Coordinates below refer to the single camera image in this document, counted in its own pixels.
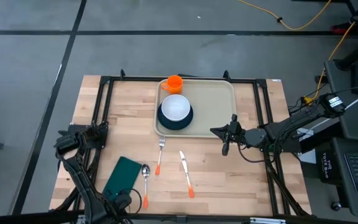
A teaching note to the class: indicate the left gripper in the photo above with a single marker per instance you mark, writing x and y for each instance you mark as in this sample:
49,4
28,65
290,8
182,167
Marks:
122,201

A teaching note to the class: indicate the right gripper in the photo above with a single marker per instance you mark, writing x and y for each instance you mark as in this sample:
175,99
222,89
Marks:
235,133

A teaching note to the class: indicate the dark green cloth napkin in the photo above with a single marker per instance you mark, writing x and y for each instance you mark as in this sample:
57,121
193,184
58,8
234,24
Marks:
123,174

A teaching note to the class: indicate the dark blue plate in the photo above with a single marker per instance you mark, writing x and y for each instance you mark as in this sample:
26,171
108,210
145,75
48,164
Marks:
174,126

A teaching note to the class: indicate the white ceramic bowl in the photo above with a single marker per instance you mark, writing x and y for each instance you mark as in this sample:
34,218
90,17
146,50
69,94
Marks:
176,107

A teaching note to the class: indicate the orange plastic mug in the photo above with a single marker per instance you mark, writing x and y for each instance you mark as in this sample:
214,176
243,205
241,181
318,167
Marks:
175,84

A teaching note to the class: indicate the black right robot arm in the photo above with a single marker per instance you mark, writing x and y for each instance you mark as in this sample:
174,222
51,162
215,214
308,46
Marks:
284,126

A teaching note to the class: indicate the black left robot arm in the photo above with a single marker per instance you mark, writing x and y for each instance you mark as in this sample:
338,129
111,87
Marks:
79,177

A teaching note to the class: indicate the beige plastic tray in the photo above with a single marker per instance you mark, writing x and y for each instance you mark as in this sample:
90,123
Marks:
213,109

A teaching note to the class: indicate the black tote bag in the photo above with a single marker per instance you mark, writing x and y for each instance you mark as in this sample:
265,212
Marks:
328,166

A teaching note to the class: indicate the black caster wheel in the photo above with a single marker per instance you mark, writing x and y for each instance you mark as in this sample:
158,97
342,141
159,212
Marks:
336,206

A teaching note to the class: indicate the red shoe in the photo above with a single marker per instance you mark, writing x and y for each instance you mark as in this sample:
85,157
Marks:
342,29

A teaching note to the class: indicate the silver metal bracket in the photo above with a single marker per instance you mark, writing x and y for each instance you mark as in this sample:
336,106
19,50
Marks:
267,221

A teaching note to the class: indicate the black metal table frame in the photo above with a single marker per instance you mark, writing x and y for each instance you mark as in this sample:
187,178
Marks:
129,78

